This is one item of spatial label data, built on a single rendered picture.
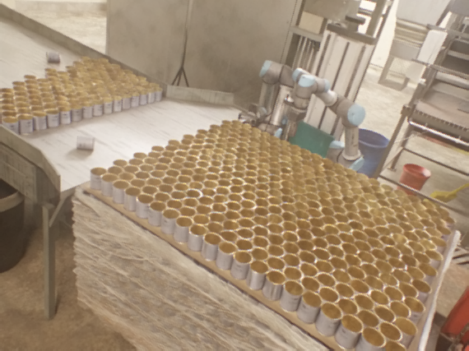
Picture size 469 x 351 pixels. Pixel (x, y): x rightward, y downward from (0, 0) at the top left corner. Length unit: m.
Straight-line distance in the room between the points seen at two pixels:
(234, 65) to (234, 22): 0.42
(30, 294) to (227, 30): 3.01
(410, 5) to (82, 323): 3.59
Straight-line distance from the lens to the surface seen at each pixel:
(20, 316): 2.88
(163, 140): 2.40
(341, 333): 1.41
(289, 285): 1.47
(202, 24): 4.69
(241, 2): 4.40
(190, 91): 3.00
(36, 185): 2.25
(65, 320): 2.82
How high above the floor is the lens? 2.18
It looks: 30 degrees down
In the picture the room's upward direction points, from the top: 14 degrees clockwise
